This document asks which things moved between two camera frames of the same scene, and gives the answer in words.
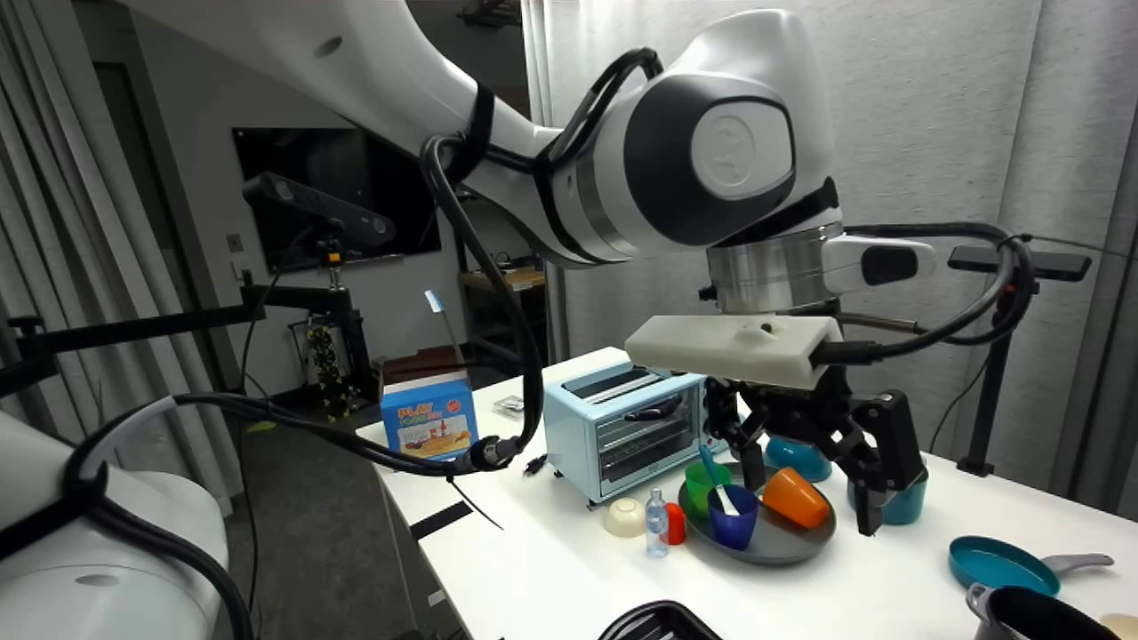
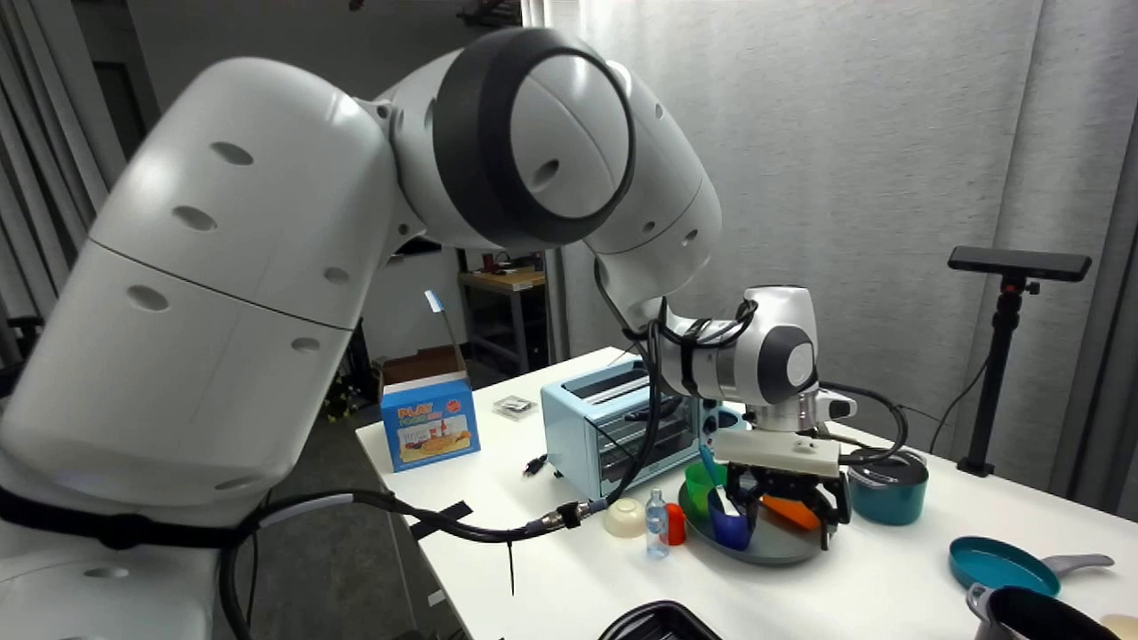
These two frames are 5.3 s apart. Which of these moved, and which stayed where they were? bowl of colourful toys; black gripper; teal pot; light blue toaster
Moved: black gripper
Stayed: bowl of colourful toys; teal pot; light blue toaster
